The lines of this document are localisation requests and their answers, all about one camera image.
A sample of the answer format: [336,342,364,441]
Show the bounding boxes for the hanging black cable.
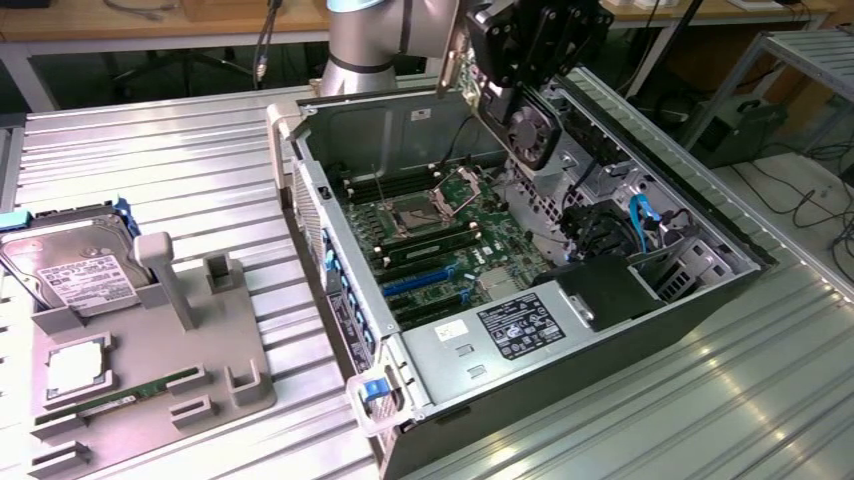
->
[251,0,283,80]

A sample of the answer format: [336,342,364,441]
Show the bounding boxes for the grey cable on desk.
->
[101,0,183,22]

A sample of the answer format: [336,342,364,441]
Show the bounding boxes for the blue expansion slot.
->
[377,266,456,297]

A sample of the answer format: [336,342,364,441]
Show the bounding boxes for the blue data wire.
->
[624,193,660,257]

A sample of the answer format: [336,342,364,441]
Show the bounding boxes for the grey case handle blue latch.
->
[344,366,409,439]

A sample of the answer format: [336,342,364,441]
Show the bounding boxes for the green motherboard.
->
[336,160,569,332]

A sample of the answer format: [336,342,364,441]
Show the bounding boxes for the CPU chip silver lid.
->
[44,341,116,402]

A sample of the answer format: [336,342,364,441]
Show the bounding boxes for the grey parts rack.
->
[24,231,280,480]

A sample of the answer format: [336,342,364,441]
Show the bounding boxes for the metal slat frame table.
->
[679,28,854,147]

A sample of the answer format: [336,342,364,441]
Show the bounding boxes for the CPU socket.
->
[388,196,443,235]

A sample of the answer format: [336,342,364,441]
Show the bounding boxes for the black plastic cover block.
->
[551,256,670,332]

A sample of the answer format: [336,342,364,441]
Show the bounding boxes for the black wire bundle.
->
[557,203,634,262]

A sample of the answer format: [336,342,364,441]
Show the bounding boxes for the open black PC case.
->
[264,66,780,480]

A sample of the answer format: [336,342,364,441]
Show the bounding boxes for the metal socket cover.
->
[429,166,487,209]

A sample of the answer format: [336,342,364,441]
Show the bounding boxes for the black box on floor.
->
[704,98,790,170]

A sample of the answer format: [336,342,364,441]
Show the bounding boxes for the RAM stick in motherboard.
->
[381,229,483,267]

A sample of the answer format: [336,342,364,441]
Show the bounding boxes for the grey power supply unit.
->
[397,278,596,407]

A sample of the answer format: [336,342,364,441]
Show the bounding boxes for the silver chipset heatsink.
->
[475,271,529,302]

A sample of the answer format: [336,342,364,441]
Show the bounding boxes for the black cables on floor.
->
[751,142,854,254]

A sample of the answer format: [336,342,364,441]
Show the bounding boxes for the black expansion slot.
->
[388,293,469,312]
[397,303,473,325]

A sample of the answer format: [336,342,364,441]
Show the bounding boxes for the blue card retention strip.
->
[321,227,376,364]

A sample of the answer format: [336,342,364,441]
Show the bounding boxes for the black tripod base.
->
[109,48,259,99]

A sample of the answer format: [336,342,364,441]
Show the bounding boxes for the blue disk caddy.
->
[0,196,140,239]

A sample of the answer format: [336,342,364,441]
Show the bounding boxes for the green RAM stick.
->
[32,366,207,426]

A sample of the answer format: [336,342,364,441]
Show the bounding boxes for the silver hard disk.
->
[0,218,153,322]

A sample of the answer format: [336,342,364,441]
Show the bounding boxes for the wooden desk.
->
[0,0,335,114]

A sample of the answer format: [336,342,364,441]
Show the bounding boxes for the graphics card with black fan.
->
[436,29,569,174]

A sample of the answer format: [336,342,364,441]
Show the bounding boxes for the metal disk bay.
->
[628,238,736,302]

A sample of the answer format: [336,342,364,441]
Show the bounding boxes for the black RAM slot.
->
[347,178,445,205]
[341,171,439,194]
[375,218,479,249]

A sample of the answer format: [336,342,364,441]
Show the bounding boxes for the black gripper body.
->
[516,0,606,25]

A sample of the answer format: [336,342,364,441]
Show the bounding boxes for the thin black wire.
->
[444,116,480,162]

